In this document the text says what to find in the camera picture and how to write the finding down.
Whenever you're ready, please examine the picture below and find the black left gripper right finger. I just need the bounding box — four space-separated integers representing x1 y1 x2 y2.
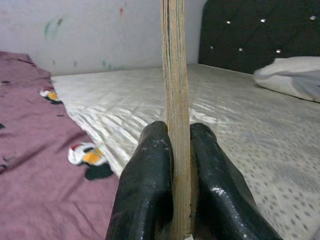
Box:
189 121 284 240

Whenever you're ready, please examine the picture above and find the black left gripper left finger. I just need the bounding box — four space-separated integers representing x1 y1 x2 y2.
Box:
105 120 175 240

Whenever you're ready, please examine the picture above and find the colourful children's board book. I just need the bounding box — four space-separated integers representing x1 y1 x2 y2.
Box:
159 0 194 240

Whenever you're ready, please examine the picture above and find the white pillow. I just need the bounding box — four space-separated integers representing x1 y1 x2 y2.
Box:
252 55 320 104

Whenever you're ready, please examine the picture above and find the white quilted mattress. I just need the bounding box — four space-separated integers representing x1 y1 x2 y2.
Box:
50 62 320 240

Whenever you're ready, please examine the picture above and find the pink cartoon print blanket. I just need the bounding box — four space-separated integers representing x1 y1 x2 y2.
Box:
0 51 121 240

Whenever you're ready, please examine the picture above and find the black tufted headboard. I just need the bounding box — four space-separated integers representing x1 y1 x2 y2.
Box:
198 0 320 75

